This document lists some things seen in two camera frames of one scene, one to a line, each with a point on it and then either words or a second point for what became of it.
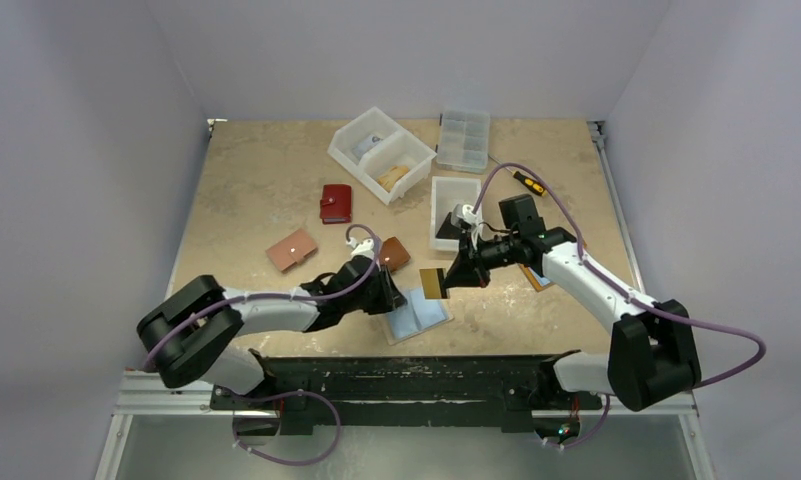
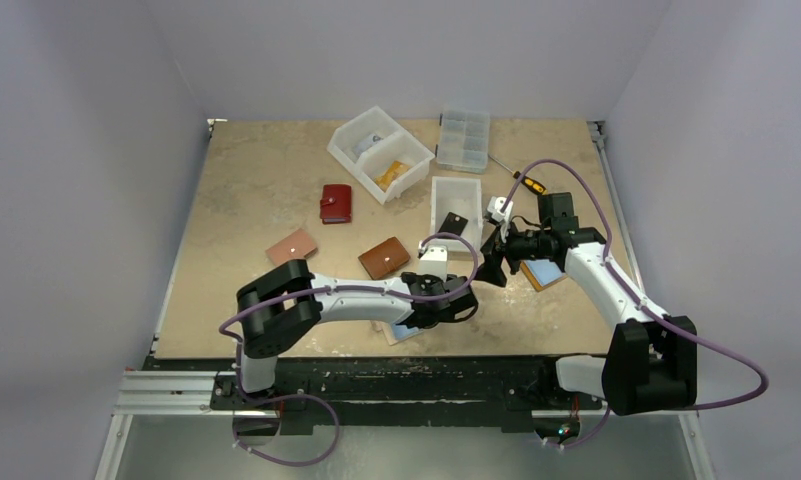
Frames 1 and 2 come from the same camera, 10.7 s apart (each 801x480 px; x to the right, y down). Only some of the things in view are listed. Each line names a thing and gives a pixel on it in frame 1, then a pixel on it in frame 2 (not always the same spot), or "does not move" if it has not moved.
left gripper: [389, 296] -> [430, 280]
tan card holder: [539, 282] does not move
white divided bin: [391, 161] does not move
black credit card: [449, 231] does not move
